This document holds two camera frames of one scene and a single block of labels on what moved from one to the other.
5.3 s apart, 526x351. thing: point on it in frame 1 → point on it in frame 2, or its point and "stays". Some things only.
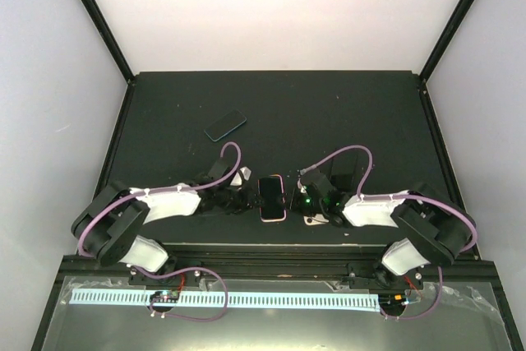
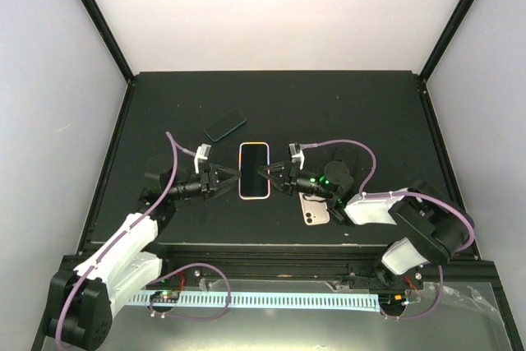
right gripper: (292, 205) → (290, 176)
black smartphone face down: (271, 197) → (253, 157)
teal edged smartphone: (224, 126) stays
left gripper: (247, 202) → (207, 177)
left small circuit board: (165, 297) stays
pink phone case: (271, 199) → (240, 168)
